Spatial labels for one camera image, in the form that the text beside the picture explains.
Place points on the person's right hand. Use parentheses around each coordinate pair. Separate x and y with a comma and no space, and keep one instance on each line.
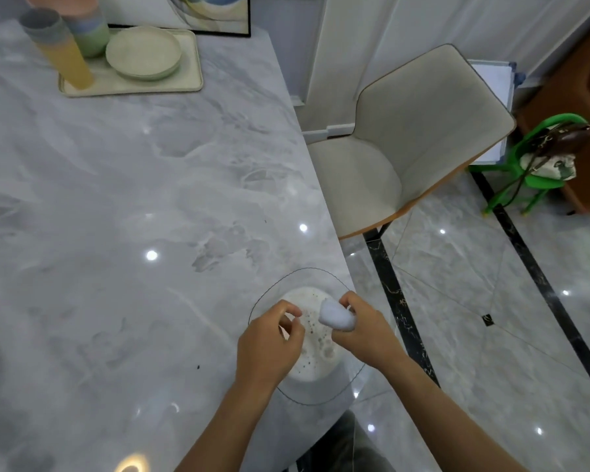
(371,336)

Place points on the cream rectangular tray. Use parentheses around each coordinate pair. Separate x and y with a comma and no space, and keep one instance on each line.
(177,81)

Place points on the cream shallow bowl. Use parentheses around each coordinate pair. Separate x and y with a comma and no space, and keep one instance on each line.
(142,51)

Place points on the clear glass square plate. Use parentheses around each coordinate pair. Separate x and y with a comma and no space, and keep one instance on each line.
(346,383)

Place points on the green plastic stool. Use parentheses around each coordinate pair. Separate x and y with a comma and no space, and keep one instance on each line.
(514,162)

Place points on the white board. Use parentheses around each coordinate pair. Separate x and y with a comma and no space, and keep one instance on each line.
(494,81)

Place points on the person's right thumb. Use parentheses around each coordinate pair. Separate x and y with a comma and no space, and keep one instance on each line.
(349,300)

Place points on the person's left thumb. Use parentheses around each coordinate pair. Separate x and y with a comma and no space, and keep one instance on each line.
(295,330)

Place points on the dirty white round plate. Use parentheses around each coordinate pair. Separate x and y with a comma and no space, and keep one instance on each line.
(319,353)

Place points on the person's right forearm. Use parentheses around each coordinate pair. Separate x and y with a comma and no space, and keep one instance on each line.
(447,422)

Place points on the brown handbag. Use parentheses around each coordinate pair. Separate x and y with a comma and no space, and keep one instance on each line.
(568,142)

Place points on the person's left hand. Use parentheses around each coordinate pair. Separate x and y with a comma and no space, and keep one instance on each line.
(263,348)

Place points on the yellow plastic cup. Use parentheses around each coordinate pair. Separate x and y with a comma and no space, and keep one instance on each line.
(69,63)

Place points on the person's left forearm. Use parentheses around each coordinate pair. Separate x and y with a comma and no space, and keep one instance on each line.
(226,427)

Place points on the white tissue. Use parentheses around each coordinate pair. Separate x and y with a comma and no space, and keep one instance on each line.
(333,315)

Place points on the blue plastic cup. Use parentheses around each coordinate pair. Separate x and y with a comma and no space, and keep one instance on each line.
(86,25)

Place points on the blue clip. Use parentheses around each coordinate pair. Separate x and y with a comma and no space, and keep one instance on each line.
(519,79)

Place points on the green plastic cup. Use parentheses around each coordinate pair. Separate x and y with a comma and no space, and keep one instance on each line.
(93,44)

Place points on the grey plastic cup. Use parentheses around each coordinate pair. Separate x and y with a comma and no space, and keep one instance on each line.
(42,26)

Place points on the beige upholstered chair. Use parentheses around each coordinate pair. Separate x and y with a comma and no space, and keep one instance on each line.
(423,127)

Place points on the black framed picture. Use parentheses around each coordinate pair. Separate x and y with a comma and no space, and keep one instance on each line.
(216,12)

